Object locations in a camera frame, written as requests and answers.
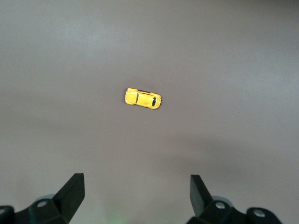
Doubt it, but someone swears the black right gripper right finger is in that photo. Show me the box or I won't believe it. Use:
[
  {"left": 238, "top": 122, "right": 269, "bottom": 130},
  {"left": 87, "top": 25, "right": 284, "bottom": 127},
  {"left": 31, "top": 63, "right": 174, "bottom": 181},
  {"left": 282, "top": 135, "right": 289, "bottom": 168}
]
[{"left": 186, "top": 174, "right": 285, "bottom": 224}]

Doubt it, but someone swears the brown table cover sheet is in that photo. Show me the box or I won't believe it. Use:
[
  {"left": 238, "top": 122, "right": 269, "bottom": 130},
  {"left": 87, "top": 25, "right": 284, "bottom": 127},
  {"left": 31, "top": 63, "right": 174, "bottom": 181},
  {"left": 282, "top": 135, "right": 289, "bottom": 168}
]
[{"left": 0, "top": 0, "right": 299, "bottom": 224}]

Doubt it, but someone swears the yellow beetle toy car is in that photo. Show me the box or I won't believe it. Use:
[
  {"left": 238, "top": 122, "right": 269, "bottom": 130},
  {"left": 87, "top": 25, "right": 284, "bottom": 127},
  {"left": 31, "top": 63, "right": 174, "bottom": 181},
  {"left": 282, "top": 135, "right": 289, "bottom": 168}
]
[{"left": 123, "top": 87, "right": 163, "bottom": 111}]

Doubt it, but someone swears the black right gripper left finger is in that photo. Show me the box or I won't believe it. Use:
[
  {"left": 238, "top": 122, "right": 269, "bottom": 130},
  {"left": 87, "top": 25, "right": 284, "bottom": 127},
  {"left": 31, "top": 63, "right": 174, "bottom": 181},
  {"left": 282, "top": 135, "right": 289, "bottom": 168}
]
[{"left": 0, "top": 173, "right": 85, "bottom": 224}]

